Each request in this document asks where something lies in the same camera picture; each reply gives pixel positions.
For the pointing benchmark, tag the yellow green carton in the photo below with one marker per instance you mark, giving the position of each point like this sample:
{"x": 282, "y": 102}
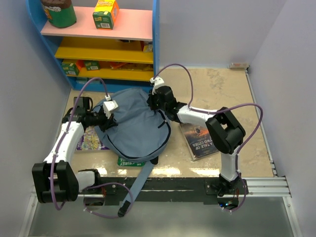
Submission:
{"x": 105, "y": 14}

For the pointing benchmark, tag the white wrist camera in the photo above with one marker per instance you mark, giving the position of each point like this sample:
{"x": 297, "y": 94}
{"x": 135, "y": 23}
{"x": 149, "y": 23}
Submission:
{"x": 109, "y": 106}
{"x": 156, "y": 82}

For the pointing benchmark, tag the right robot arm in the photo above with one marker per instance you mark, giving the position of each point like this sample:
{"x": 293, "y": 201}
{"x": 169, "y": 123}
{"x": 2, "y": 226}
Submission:
{"x": 226, "y": 132}

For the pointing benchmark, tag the purple storey treehouse book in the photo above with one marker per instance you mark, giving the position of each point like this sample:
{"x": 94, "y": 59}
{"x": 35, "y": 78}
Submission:
{"x": 90, "y": 141}

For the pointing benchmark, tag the green brown canister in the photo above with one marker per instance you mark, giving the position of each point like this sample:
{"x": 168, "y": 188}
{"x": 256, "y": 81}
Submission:
{"x": 60, "y": 13}

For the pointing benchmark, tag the blue student backpack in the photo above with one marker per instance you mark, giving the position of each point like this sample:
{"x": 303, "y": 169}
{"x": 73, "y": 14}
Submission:
{"x": 141, "y": 135}

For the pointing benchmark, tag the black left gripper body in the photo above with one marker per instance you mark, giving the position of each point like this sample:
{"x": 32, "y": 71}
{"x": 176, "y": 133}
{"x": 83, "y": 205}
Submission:
{"x": 99, "y": 119}

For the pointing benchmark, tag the white wall label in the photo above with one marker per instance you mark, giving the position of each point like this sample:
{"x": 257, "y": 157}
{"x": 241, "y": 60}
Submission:
{"x": 238, "y": 66}

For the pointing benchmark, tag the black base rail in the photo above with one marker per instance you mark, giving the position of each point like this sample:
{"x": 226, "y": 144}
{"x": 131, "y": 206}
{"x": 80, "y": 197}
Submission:
{"x": 189, "y": 189}

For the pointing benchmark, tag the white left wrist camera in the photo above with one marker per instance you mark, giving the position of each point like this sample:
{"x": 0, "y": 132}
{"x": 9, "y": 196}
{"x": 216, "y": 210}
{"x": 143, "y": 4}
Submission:
{"x": 109, "y": 106}

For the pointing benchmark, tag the light blue tissue pack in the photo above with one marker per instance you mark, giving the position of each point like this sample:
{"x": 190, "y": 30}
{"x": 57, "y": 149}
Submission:
{"x": 81, "y": 80}

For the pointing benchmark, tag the green storey treehouse book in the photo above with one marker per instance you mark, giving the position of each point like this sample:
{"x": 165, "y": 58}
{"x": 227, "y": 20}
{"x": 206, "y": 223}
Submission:
{"x": 126, "y": 163}

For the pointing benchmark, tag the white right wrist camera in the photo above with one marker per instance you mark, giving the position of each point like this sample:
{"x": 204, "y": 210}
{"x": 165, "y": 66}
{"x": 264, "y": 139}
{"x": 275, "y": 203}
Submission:
{"x": 156, "y": 82}

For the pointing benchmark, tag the blue shelf unit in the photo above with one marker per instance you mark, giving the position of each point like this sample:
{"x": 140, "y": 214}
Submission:
{"x": 134, "y": 39}

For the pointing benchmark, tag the small green box on shelf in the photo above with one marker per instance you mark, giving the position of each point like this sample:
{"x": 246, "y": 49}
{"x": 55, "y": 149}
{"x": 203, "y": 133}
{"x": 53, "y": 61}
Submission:
{"x": 91, "y": 65}

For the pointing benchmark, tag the Tale of Two Cities book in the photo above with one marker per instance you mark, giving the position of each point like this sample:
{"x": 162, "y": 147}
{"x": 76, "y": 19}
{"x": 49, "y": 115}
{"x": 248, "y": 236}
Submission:
{"x": 198, "y": 141}

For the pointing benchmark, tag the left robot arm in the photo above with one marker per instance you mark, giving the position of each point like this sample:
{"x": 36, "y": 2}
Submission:
{"x": 55, "y": 181}

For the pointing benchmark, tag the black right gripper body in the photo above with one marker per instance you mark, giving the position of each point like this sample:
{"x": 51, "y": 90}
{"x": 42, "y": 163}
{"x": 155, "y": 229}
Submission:
{"x": 156, "y": 104}

